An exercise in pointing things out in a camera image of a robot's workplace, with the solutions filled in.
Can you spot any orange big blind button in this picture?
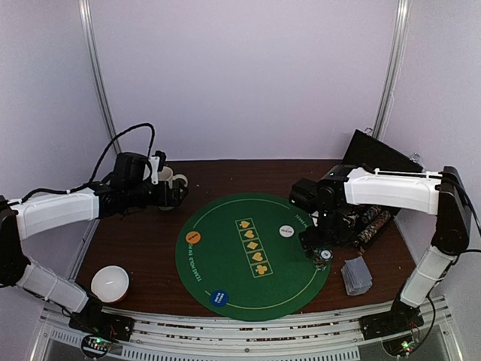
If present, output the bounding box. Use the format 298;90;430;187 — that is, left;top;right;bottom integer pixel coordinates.
185;231;201;244

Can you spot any white bowl red outside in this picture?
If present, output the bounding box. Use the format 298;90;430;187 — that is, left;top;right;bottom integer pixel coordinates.
90;265;130;304

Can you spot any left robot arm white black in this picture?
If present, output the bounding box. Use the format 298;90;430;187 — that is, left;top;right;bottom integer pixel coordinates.
1;175;188;334

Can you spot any white dealer button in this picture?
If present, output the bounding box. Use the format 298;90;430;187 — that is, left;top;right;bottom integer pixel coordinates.
279;225;295;238

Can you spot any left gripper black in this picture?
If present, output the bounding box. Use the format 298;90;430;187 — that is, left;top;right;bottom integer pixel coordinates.
126;180;188;208

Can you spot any blue small blind button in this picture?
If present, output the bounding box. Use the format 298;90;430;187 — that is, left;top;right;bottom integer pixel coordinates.
210;290;229;307

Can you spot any black poker chip case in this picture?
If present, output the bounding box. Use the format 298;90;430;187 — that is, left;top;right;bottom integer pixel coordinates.
341;129;429;253

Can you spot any poker chip stack edge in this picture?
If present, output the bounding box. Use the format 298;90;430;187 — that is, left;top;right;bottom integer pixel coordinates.
313;248;333;271

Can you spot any right aluminium post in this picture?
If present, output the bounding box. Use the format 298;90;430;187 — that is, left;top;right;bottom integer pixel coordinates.
372;0;411;140

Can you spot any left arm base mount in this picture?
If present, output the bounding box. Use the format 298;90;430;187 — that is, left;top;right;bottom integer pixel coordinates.
64;304;135;342

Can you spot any left black cable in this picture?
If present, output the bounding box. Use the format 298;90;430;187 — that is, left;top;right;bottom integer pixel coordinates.
89;122;157;185

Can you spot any aluminium rail frame front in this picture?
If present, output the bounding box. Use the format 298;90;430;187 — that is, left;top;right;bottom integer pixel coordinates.
27;297;464;360

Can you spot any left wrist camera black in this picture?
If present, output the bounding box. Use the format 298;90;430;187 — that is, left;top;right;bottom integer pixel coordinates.
110;152;147;189

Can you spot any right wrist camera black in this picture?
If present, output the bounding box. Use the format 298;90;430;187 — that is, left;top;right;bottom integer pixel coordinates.
289;178;318;209

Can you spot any black cable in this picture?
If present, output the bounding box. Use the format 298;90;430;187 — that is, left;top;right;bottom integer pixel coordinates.
89;122;157;185
445;171;481;253

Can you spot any loose playing card deck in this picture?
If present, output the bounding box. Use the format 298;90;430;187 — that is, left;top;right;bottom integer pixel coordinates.
341;256;373;296

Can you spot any aluminium post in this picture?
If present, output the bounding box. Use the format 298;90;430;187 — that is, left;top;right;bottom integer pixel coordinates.
372;0;411;140
78;0;116;140

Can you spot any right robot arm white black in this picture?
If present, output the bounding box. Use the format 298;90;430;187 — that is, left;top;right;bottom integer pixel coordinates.
289;165;476;332

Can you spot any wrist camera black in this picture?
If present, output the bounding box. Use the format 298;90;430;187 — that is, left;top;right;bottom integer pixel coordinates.
289;178;318;209
110;152;147;189

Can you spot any round green poker mat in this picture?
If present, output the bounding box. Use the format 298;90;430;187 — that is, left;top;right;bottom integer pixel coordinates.
175;193;331;321

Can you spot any right black cable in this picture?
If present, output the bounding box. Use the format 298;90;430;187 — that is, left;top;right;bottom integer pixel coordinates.
445;171;481;253

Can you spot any left aluminium post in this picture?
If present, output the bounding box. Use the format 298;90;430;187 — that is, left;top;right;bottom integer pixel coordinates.
78;0;116;140

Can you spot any chip row in case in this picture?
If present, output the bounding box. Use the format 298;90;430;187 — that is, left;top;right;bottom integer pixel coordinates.
361;205;382;225
356;211;391;248

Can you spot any decorated ceramic mug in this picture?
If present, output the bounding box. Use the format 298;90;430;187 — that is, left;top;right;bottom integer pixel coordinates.
157;166;188;211

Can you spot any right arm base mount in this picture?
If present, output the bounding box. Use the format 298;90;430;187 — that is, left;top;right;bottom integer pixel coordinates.
359;311;425;340

